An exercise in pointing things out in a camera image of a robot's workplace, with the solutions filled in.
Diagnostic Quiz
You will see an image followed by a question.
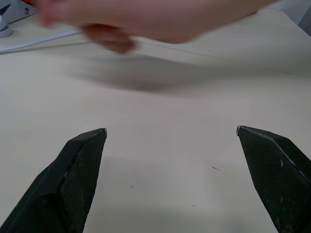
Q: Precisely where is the white power cable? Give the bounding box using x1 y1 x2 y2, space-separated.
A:
0 30 85 54

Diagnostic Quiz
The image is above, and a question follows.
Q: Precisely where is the white grey device base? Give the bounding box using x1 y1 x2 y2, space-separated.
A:
0 0 39 38

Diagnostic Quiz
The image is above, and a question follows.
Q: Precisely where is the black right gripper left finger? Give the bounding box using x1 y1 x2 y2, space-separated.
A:
0 128 108 233

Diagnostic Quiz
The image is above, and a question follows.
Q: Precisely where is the person's bare hand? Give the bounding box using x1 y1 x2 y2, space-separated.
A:
34 0 286 54

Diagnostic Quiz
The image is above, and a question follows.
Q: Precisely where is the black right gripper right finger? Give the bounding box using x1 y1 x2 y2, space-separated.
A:
236 125 311 233

